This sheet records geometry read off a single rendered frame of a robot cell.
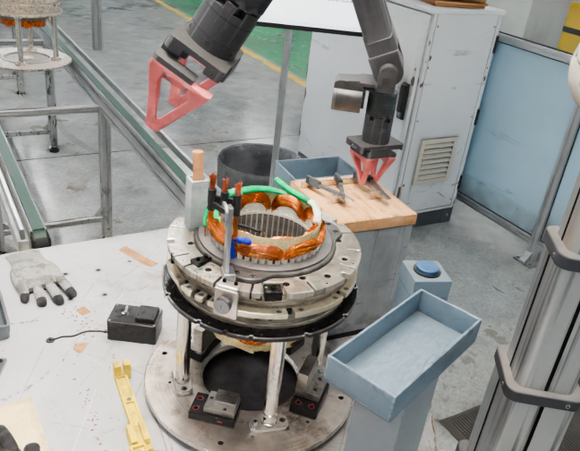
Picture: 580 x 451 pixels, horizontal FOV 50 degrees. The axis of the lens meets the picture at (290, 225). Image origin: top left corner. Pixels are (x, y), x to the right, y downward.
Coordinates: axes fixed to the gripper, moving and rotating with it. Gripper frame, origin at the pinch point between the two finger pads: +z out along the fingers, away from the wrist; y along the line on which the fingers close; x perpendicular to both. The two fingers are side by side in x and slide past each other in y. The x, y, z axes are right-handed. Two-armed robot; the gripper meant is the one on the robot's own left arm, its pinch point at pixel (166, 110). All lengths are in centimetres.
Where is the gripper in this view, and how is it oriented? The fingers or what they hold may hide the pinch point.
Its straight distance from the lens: 71.9
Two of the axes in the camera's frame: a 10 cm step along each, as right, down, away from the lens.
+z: -5.8, 6.9, 4.4
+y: -1.3, 4.5, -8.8
